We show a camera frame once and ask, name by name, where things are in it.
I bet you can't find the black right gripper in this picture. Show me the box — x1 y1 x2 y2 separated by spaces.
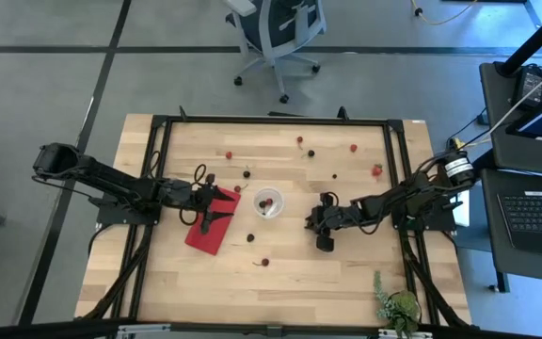
305 191 350 253

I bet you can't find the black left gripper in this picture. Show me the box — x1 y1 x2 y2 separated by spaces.
176 173 236 234

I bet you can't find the clear plastic tub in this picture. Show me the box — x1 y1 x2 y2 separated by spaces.
252 186 285 220

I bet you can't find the red folded cloth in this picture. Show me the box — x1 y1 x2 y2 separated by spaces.
184 186 243 257

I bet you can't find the green artificial plant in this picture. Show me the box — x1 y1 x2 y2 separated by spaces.
373 270 422 338

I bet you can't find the black side desk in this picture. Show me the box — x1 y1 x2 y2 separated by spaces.
479 60 542 178
481 168 542 294

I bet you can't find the white grey office chair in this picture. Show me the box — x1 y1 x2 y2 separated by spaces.
223 0 328 105

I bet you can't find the black laptop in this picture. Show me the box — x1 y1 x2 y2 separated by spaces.
496 190 542 258

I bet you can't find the black power adapter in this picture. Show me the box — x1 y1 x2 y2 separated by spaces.
518 65 542 107

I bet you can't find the black diagonal stand pole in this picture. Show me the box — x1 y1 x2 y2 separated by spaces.
500 0 542 76

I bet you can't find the silver aluminium bracket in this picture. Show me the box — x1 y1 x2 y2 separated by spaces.
117 323 172 339
377 328 435 339

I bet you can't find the yellow floor cable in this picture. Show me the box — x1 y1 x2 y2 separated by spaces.
410 0 479 27

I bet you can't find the white cable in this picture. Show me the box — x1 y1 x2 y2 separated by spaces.
486 58 542 136

